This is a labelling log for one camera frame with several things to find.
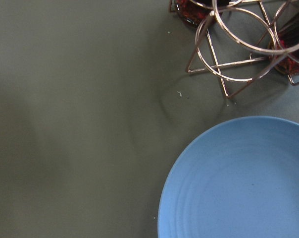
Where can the tea bottle middle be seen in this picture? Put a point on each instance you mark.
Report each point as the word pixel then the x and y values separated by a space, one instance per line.
pixel 192 12

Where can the blue round plate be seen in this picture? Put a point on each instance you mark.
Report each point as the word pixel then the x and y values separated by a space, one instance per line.
pixel 239 179

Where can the copper wire bottle rack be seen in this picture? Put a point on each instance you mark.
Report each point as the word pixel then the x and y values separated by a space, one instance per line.
pixel 234 45

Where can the tea bottle near plate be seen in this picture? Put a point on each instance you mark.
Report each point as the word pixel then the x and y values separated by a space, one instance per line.
pixel 286 27

